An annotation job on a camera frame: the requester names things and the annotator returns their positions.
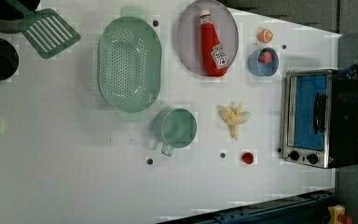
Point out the peeled toy banana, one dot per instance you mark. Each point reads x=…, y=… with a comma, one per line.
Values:
x=233, y=118

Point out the red ketchup bottle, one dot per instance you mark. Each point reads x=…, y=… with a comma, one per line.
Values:
x=213, y=54

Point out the grey round plate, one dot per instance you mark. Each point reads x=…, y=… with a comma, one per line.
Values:
x=188, y=35

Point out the green oval colander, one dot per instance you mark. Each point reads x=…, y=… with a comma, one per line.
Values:
x=130, y=55

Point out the small red toy tomato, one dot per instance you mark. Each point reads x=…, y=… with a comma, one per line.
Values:
x=248, y=158

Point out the blue small bowl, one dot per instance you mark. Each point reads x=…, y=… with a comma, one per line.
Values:
x=263, y=70

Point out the red toy strawberry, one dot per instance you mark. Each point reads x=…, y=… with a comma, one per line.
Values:
x=265, y=56

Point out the orange half toy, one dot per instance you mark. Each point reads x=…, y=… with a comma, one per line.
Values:
x=265, y=36

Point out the green slotted spatula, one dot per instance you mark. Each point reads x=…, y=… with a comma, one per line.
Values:
x=45, y=30

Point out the yellow red object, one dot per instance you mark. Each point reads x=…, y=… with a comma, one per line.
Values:
x=338, y=215

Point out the black pot upper left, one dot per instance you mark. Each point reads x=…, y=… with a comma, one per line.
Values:
x=9, y=18

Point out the blue metal frame rail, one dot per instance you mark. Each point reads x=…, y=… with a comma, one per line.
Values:
x=307, y=208

